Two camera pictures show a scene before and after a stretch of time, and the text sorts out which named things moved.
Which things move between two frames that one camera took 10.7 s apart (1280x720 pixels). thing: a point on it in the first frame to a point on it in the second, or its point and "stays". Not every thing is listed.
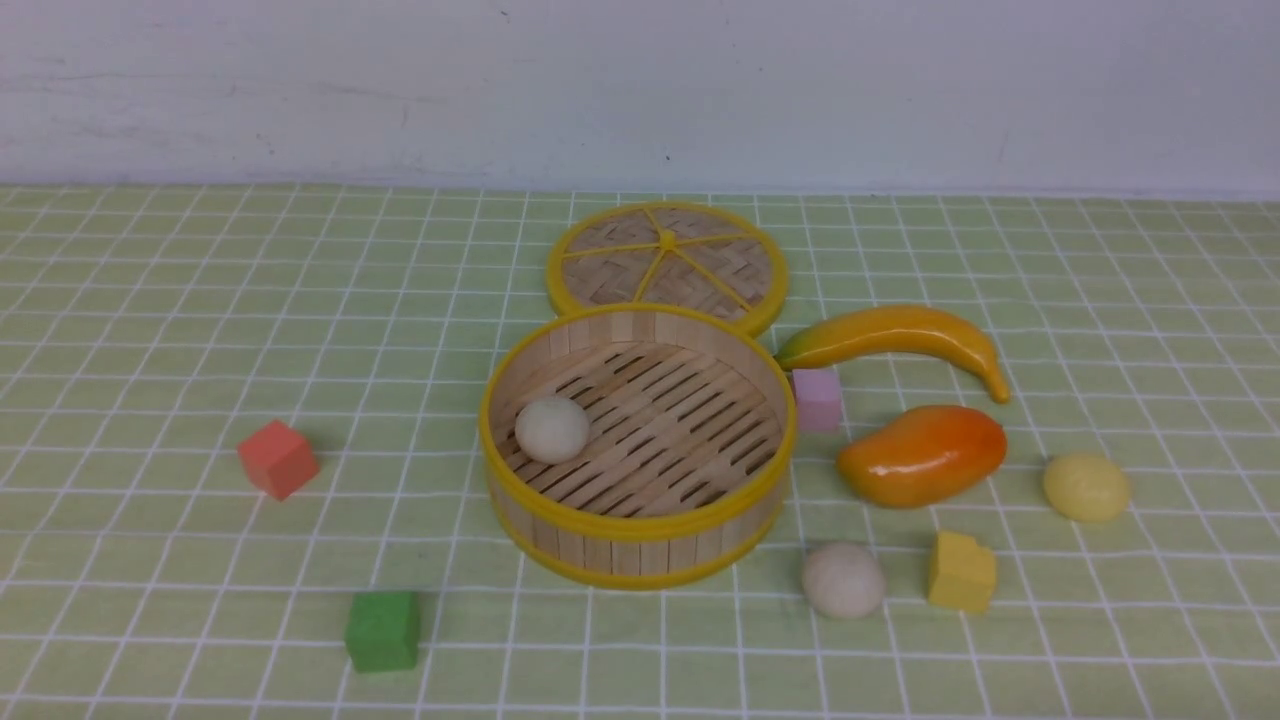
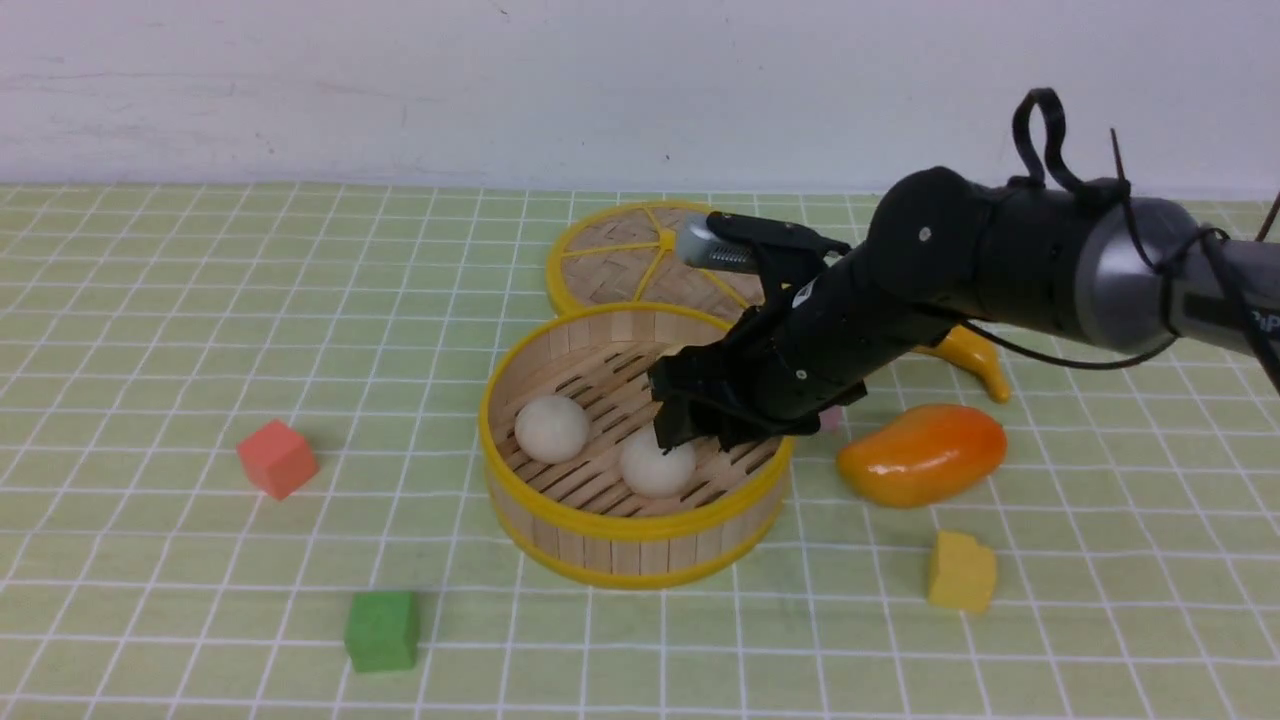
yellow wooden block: (964, 573) stays
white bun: (552, 430) stays
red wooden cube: (278, 459) stays
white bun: (843, 580) to (654, 473)
